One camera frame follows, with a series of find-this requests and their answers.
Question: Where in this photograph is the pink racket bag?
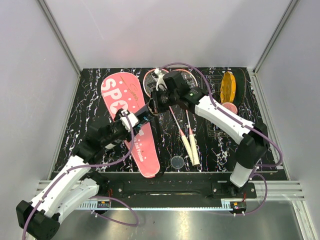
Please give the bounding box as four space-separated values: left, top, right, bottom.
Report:
100 72 160 178

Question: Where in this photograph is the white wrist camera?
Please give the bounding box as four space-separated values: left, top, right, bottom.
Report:
154 68 168 91
119 109 139 132

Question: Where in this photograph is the black shuttlecock tube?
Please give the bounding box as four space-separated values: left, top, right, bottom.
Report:
102 101 160 151

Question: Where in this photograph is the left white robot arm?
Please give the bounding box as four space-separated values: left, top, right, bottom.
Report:
16 106 153 240

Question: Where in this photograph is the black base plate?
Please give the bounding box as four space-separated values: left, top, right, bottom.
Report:
102 172 257 209

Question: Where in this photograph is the left pink badminton racket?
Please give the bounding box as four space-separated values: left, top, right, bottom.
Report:
143 68 200 167

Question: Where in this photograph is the black wire basket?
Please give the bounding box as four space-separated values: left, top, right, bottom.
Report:
200 67 262 123

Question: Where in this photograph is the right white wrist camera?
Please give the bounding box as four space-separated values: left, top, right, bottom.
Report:
154 68 168 91

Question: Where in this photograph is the pink patterned cup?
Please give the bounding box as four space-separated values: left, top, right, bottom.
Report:
221 102 238 115

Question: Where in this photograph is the pink badminton racket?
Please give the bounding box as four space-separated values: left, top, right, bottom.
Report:
169 69 200 167
143 68 200 167

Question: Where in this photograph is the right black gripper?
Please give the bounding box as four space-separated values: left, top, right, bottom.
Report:
143 88 178 117

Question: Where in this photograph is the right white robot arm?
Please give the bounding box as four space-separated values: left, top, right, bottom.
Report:
149 68 268 199

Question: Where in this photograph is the right pink badminton racket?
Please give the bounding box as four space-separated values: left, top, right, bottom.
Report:
169 69 200 167

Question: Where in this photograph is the clear tube lid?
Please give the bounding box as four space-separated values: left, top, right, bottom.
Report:
170 155 185 170

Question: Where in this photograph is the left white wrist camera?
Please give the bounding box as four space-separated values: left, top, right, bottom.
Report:
119 109 139 132

